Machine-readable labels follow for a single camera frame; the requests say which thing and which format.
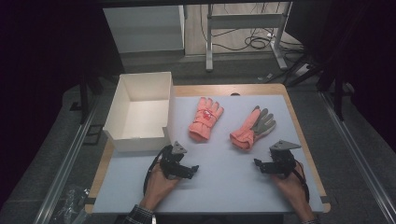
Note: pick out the pink glove with grey palm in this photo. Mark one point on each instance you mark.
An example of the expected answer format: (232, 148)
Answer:
(244, 134)

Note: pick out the person's right hand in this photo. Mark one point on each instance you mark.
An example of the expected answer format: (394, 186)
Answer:
(291, 189)

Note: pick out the white cardboard box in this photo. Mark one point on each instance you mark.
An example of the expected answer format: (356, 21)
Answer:
(146, 115)

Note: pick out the black stand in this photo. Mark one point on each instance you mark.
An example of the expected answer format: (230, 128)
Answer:
(84, 99)
(339, 93)

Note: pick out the white cabinet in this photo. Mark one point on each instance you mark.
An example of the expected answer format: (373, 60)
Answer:
(143, 29)

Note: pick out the black tape piece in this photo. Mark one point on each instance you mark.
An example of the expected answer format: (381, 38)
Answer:
(325, 199)
(89, 200)

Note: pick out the light grey table mat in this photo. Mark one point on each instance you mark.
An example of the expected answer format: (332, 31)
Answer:
(224, 186)

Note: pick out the pink glove with red print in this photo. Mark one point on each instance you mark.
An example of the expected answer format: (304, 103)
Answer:
(203, 124)

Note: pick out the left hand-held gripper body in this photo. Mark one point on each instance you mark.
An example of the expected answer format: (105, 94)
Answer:
(172, 160)

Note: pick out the person's left hand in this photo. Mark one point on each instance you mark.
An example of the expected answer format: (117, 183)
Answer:
(157, 186)

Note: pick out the clear plastic bag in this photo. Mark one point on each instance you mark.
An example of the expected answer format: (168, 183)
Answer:
(71, 205)

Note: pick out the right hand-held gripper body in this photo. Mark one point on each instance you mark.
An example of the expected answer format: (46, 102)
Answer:
(281, 158)

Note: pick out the white power strip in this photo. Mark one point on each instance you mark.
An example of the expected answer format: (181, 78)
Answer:
(301, 70)

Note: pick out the grey metal desk frame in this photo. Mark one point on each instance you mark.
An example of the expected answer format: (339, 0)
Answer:
(246, 21)

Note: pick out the black floor bracket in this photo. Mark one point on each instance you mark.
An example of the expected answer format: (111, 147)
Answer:
(92, 135)

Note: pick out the metal floor rail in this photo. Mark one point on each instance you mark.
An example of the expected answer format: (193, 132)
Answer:
(62, 177)
(358, 155)

